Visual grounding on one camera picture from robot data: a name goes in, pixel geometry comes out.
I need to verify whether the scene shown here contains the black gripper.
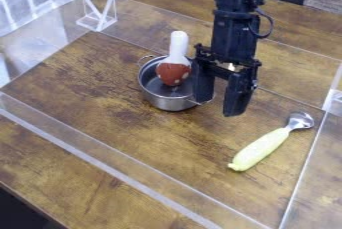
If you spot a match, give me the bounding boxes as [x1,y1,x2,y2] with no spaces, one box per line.
[192,44,261,117]

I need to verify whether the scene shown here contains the small steel pot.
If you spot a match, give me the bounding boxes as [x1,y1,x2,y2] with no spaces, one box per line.
[137,55,204,112]

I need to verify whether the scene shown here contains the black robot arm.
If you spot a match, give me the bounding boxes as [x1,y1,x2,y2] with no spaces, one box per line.
[192,0,269,117]

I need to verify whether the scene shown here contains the red white toy mushroom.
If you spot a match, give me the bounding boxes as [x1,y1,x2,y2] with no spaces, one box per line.
[155,31,191,86]

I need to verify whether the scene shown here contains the clear acrylic bracket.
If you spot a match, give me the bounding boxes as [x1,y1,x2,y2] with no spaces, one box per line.
[76,0,117,32]

